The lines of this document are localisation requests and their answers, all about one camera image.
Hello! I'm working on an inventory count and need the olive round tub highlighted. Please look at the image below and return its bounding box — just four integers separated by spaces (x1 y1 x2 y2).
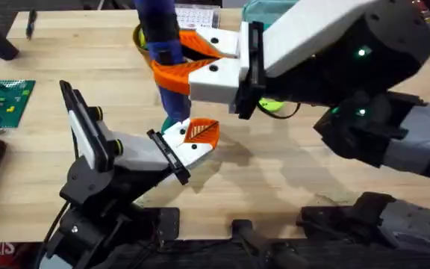
132 22 153 68

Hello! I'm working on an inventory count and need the black pen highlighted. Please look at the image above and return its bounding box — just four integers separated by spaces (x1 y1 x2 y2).
25 8 39 41

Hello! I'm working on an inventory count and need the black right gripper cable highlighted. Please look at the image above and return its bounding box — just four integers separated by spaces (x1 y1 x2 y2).
255 101 302 121

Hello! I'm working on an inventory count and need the teal plastic box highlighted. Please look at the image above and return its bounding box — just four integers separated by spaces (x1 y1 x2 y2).
242 0 300 30

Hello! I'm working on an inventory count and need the lime green disc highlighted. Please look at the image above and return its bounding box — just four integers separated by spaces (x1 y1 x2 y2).
258 97 286 114

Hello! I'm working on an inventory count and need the clear box with white card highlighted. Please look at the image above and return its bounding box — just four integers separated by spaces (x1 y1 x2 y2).
173 3 222 31

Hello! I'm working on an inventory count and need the black left wrist flat plate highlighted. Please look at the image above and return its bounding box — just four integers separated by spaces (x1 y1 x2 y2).
58 79 125 173

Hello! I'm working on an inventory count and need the green board with toy blocks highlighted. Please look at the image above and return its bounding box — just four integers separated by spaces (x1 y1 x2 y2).
0 78 37 136

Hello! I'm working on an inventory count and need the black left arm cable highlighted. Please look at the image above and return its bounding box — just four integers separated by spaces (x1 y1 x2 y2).
42 200 71 259

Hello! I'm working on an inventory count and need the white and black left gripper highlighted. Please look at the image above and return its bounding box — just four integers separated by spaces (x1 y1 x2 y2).
59 117 220 211

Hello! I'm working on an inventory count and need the blue electric screwdriver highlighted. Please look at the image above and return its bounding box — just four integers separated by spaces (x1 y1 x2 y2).
132 0 193 134

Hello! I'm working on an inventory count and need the black rail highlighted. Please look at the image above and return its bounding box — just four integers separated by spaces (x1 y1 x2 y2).
105 218 430 269

